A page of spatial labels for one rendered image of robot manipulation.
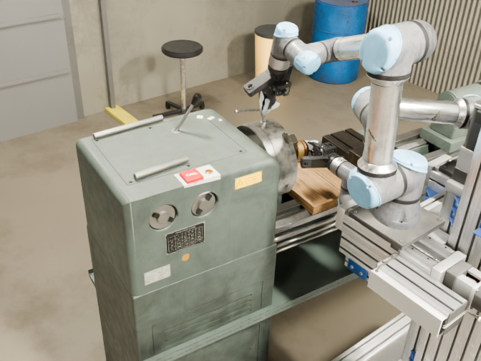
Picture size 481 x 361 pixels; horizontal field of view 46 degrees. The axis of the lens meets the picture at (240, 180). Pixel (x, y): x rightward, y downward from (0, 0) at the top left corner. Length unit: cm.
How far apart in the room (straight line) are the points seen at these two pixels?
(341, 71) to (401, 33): 429
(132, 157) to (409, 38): 98
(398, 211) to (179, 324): 91
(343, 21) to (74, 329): 380
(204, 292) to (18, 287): 155
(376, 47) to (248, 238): 90
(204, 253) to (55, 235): 188
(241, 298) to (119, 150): 76
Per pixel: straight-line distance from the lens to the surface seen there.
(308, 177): 258
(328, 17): 567
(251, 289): 229
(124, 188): 183
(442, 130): 305
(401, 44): 153
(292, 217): 236
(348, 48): 185
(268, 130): 221
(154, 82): 540
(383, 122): 162
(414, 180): 179
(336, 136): 277
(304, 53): 185
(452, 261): 188
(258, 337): 252
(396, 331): 287
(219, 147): 203
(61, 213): 396
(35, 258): 363
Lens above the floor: 225
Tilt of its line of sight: 33 degrees down
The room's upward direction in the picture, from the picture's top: 2 degrees clockwise
